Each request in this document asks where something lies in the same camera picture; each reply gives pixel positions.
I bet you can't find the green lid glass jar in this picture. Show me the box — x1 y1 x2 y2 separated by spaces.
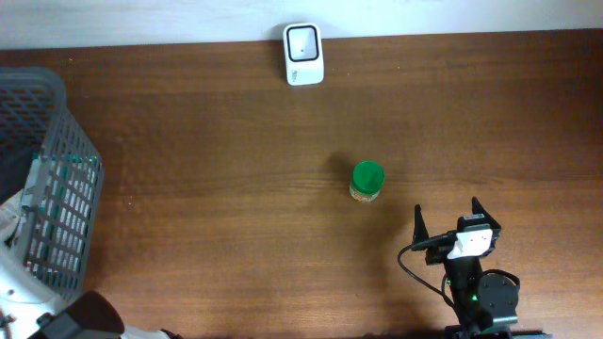
350 161 385 202

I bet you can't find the white barcode scanner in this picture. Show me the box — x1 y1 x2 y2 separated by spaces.
283 23 325 87

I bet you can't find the black camera cable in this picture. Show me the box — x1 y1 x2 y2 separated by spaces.
397 234 461 312

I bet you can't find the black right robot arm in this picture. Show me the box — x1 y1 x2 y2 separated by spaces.
399 198 551 338

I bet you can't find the grey plastic mesh basket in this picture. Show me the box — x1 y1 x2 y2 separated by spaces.
1 68 105 300

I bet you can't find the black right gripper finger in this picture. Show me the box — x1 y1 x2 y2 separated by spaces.
412 204 430 251
471 197 501 235

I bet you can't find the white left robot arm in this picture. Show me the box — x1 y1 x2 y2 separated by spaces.
1 244 177 339

